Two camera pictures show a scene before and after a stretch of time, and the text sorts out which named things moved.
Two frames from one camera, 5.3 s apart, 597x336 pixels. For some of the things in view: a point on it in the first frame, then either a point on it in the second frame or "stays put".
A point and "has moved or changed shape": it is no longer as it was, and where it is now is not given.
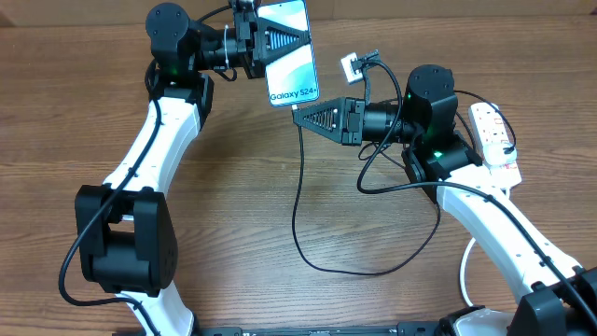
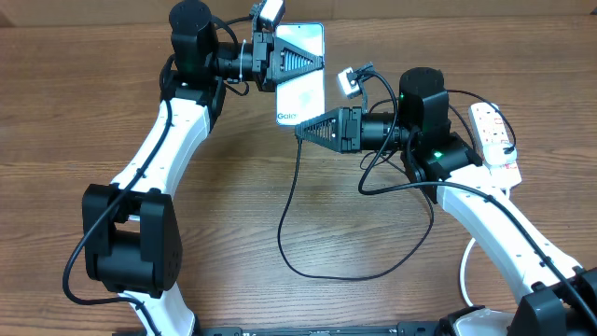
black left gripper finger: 273,38 to 289,61
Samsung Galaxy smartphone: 291,78 has moved or changed shape
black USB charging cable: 313,260 to 382,190
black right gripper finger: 325,119 to 325,130
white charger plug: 495,156 stays put
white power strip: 490,126 stays put
